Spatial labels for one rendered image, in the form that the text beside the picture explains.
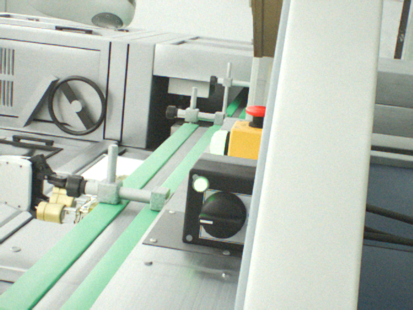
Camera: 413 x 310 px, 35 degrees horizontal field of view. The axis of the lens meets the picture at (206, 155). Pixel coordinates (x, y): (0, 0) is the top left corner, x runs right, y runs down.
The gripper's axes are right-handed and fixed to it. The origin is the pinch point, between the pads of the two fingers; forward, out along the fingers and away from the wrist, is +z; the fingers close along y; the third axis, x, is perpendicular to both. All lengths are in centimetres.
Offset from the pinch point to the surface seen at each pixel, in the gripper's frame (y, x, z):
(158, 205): 14, -32, 39
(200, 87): 8, 112, -23
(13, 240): -12.6, -0.9, -10.3
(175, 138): 13.7, 6.9, 20.5
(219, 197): 21, -44, 51
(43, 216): -0.6, -11.8, 5.6
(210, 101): -6, 168, -44
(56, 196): 1.3, -5.8, 3.6
